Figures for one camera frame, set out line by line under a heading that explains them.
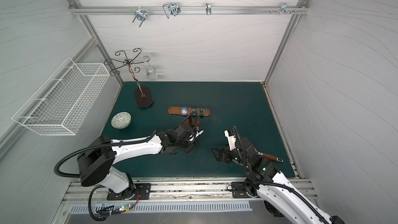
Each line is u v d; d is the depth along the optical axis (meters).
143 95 1.11
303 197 0.47
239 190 0.73
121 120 0.98
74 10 0.77
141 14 0.77
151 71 0.98
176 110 0.87
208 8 0.78
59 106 0.68
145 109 1.07
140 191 0.74
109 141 0.48
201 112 0.86
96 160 0.43
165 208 0.64
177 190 0.75
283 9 0.77
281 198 0.49
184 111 0.86
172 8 0.76
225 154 0.66
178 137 0.65
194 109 0.86
